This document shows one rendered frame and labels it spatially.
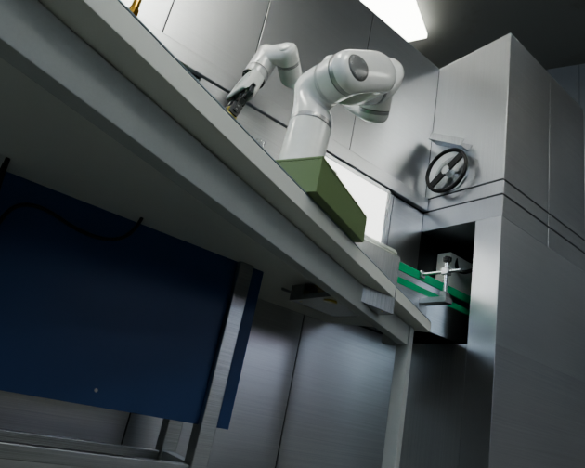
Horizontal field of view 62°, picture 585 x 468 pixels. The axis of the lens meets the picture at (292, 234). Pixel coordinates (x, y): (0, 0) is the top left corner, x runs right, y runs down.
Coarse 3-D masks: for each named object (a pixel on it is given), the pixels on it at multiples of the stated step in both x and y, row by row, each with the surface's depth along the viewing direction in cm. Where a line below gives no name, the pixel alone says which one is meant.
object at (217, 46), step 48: (144, 0) 150; (192, 0) 160; (240, 0) 173; (288, 0) 187; (336, 0) 205; (192, 48) 157; (240, 48) 169; (336, 48) 200; (384, 48) 219; (288, 96) 179; (432, 96) 236; (336, 144) 187; (384, 144) 208; (384, 240) 198; (432, 240) 217
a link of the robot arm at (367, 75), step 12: (336, 60) 100; (348, 60) 100; (360, 60) 102; (372, 60) 105; (384, 60) 108; (336, 72) 100; (348, 72) 100; (360, 72) 101; (372, 72) 104; (384, 72) 107; (336, 84) 101; (348, 84) 101; (360, 84) 102; (372, 84) 105; (384, 84) 107; (348, 96) 104; (360, 96) 112; (372, 96) 111
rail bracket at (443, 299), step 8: (448, 256) 170; (448, 264) 170; (424, 272) 178; (432, 272) 174; (440, 272) 171; (448, 272) 168; (440, 296) 165; (448, 296) 166; (424, 304) 171; (432, 304) 170; (440, 304) 167; (448, 304) 165; (424, 312) 172
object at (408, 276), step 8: (400, 264) 172; (400, 272) 172; (408, 272) 174; (416, 272) 177; (400, 280) 171; (408, 280) 173; (416, 280) 176; (424, 280) 179; (432, 280) 181; (416, 288) 175; (424, 288) 179; (432, 288) 181; (440, 288) 184; (448, 288) 187; (432, 296) 180; (456, 296) 189; (464, 296) 192; (456, 304) 188; (464, 304) 192; (464, 312) 190
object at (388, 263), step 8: (360, 248) 120; (368, 248) 121; (376, 248) 123; (376, 256) 123; (384, 256) 124; (392, 256) 126; (376, 264) 122; (384, 264) 124; (392, 264) 126; (384, 272) 123; (392, 272) 125; (392, 280) 125
